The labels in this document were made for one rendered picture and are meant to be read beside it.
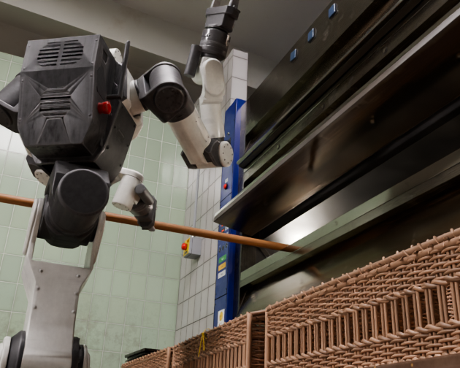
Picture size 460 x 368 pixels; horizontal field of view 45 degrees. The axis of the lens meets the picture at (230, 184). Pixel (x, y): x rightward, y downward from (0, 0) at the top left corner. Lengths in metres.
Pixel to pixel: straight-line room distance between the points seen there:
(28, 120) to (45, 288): 0.41
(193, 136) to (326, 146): 0.50
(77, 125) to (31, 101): 0.14
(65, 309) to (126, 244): 2.02
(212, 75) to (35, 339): 0.88
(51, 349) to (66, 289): 0.15
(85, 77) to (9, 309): 1.97
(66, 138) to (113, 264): 1.99
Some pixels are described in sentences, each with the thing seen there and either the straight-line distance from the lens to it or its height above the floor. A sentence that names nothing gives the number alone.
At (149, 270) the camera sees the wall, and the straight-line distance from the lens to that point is 3.36.
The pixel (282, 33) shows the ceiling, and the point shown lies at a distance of 4.12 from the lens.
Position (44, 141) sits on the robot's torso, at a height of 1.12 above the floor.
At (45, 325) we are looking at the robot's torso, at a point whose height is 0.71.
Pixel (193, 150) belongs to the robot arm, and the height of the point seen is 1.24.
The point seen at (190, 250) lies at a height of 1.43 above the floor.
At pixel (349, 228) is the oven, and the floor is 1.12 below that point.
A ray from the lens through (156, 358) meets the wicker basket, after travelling 1.83.
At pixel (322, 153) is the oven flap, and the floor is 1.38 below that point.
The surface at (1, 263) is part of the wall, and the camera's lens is 3.24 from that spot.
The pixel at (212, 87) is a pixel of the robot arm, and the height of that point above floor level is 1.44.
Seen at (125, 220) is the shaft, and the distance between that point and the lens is 2.01.
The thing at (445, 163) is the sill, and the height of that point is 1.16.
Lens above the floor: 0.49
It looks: 25 degrees up
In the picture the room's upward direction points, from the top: 3 degrees clockwise
